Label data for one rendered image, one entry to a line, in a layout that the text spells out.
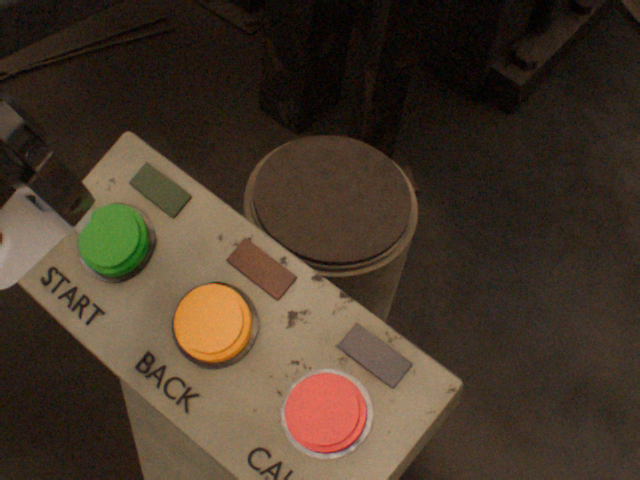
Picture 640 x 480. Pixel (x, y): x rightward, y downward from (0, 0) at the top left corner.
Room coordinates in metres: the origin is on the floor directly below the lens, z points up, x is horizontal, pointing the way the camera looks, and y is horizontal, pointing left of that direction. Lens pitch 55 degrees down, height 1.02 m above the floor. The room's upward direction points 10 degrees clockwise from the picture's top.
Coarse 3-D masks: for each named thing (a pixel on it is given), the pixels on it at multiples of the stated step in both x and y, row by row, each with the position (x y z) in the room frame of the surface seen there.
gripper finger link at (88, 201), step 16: (16, 144) 0.20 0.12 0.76; (32, 144) 0.20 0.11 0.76; (32, 160) 0.19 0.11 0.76; (48, 160) 0.19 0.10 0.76; (32, 176) 0.19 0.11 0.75; (48, 176) 0.19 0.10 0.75; (64, 176) 0.20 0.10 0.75; (48, 192) 0.19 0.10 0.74; (64, 192) 0.19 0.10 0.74; (80, 192) 0.20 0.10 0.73; (64, 208) 0.19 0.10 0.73; (80, 208) 0.20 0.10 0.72
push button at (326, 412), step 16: (304, 384) 0.20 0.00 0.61; (320, 384) 0.20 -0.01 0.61; (336, 384) 0.20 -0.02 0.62; (352, 384) 0.20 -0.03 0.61; (288, 400) 0.19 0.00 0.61; (304, 400) 0.19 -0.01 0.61; (320, 400) 0.19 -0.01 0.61; (336, 400) 0.19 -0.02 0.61; (352, 400) 0.19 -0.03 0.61; (288, 416) 0.18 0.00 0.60; (304, 416) 0.18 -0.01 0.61; (320, 416) 0.18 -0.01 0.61; (336, 416) 0.18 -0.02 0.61; (352, 416) 0.18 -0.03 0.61; (304, 432) 0.17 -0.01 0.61; (320, 432) 0.17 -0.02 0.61; (336, 432) 0.17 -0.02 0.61; (352, 432) 0.18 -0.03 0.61; (320, 448) 0.17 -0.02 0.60; (336, 448) 0.17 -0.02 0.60
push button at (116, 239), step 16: (112, 208) 0.28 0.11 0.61; (128, 208) 0.28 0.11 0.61; (96, 224) 0.27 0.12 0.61; (112, 224) 0.27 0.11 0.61; (128, 224) 0.27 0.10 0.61; (144, 224) 0.27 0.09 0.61; (80, 240) 0.26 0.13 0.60; (96, 240) 0.26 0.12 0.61; (112, 240) 0.26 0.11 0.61; (128, 240) 0.26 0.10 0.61; (144, 240) 0.26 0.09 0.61; (96, 256) 0.25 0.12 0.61; (112, 256) 0.25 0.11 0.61; (128, 256) 0.25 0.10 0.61; (112, 272) 0.24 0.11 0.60
